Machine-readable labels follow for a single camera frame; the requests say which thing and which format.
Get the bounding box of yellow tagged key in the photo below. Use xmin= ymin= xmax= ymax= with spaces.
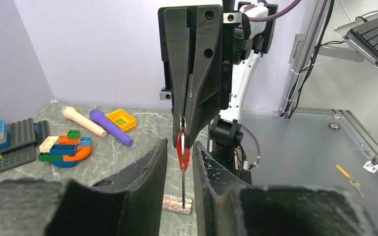
xmin=336 ymin=165 xmax=365 ymax=197

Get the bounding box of pink toy microphone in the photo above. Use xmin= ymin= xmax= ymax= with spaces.
xmin=61 ymin=106 xmax=107 ymax=138

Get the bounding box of black keyboard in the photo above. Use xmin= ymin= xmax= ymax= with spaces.
xmin=347 ymin=13 xmax=378 ymax=77

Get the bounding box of yellow orange window brick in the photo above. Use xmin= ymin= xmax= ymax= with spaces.
xmin=106 ymin=109 xmax=137 ymax=132

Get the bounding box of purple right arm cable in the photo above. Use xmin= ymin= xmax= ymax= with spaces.
xmin=241 ymin=0 xmax=304 ymax=170

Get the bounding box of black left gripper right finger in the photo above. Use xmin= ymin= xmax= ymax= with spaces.
xmin=192 ymin=141 xmax=378 ymax=236

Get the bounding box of orange ring brick assembly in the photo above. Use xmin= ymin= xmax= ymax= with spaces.
xmin=38 ymin=129 xmax=94 ymax=168

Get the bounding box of purple toy microphone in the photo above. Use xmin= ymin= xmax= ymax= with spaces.
xmin=89 ymin=109 xmax=133 ymax=147

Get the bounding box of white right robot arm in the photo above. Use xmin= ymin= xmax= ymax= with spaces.
xmin=157 ymin=0 xmax=281 ymax=172

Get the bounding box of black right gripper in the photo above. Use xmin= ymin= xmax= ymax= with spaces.
xmin=158 ymin=4 xmax=251 ymax=148

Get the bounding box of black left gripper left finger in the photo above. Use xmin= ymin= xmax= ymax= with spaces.
xmin=0 ymin=139 xmax=168 ymax=236

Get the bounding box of grey baseplate brick stack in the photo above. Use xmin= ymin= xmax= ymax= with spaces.
xmin=0 ymin=118 xmax=50 ymax=173

